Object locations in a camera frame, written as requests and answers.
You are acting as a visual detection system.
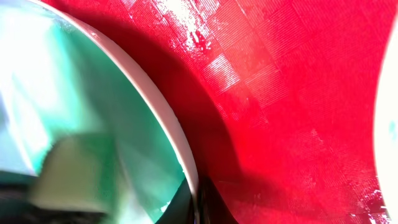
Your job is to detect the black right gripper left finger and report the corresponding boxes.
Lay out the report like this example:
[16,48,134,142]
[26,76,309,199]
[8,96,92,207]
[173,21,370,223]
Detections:
[155,179,195,224]

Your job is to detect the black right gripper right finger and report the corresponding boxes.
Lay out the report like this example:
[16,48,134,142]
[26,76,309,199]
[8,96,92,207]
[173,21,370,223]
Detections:
[198,177,238,224]

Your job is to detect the green and yellow sponge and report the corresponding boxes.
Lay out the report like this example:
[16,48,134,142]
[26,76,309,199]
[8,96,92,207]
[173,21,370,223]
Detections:
[29,133,120,218]

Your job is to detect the white plate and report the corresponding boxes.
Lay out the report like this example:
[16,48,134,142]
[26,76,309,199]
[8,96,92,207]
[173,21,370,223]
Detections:
[373,17,397,223]

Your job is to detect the red plastic tray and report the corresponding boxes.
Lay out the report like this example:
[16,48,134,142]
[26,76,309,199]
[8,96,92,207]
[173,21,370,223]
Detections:
[50,0,397,223]

